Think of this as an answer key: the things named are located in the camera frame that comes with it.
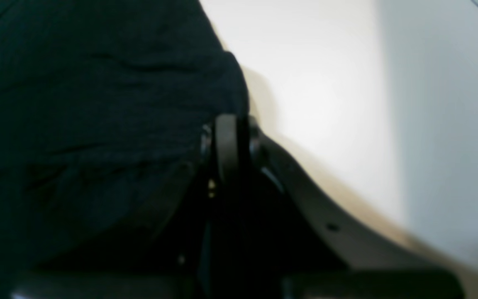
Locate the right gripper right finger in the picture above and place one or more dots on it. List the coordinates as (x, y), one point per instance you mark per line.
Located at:
(358, 246)

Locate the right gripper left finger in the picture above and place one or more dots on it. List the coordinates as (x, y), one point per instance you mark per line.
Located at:
(176, 215)

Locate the black T-shirt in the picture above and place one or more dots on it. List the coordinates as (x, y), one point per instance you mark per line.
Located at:
(99, 101)

